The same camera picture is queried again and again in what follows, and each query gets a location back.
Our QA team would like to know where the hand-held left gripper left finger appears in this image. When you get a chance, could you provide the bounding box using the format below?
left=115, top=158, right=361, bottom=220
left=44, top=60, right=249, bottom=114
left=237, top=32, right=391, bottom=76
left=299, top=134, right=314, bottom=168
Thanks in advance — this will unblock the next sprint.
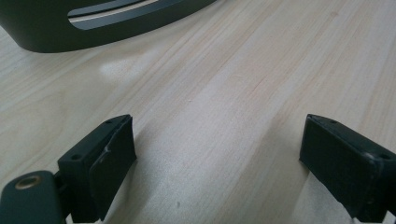
left=57, top=114, right=138, bottom=224

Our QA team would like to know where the dark grey curved container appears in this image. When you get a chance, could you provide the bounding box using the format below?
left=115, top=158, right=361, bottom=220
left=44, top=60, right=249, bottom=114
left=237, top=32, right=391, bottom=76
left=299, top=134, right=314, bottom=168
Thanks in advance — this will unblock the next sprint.
left=0, top=0, right=218, bottom=53

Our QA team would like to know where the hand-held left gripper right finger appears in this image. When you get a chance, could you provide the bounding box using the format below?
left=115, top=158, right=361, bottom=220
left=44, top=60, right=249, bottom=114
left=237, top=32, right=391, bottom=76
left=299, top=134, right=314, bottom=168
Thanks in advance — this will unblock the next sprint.
left=299, top=113, right=396, bottom=224

